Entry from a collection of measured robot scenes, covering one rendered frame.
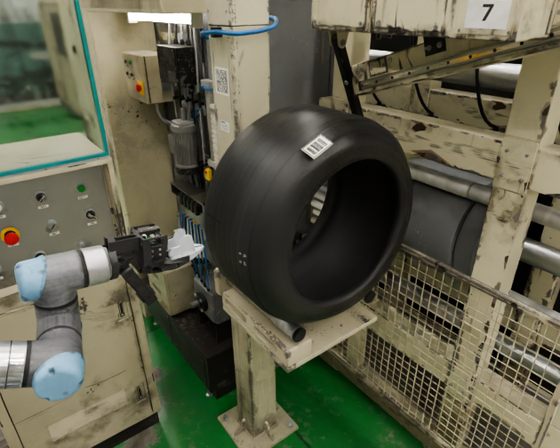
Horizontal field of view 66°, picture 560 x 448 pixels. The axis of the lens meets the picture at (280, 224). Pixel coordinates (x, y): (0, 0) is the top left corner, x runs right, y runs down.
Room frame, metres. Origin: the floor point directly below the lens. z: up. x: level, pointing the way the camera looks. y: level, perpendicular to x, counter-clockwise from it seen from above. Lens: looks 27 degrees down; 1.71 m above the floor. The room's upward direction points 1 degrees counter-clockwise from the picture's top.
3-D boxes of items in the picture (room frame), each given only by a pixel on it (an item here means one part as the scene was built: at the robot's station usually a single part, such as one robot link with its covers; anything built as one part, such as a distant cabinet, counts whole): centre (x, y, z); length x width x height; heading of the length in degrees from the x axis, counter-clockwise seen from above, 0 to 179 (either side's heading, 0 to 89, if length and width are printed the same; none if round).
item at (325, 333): (1.13, -0.06, 0.80); 0.37 x 0.36 x 0.02; 127
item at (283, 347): (1.04, 0.05, 0.84); 0.36 x 0.09 x 0.06; 37
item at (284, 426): (1.32, 0.11, 0.02); 0.27 x 0.27 x 0.04; 37
